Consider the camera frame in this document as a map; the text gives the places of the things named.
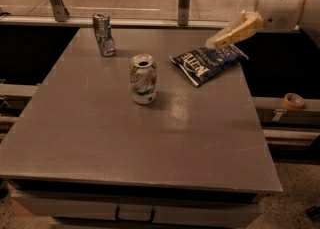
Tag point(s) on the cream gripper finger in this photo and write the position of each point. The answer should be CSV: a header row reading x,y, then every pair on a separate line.
x,y
254,23
228,35

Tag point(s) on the silver green 7up can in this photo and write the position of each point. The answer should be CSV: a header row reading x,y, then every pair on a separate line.
x,y
143,78

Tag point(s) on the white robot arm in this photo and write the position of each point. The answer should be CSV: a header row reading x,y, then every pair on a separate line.
x,y
274,16

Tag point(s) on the crushed silver blue can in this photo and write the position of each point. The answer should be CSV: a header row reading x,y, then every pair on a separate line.
x,y
103,35

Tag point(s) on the blue Kettle chips bag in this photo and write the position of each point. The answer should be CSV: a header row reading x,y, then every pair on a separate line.
x,y
203,64

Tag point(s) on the orange tape roll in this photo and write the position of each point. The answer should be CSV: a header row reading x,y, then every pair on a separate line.
x,y
293,101

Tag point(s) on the middle metal railing bracket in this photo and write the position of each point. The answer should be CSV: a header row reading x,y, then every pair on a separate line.
x,y
183,12

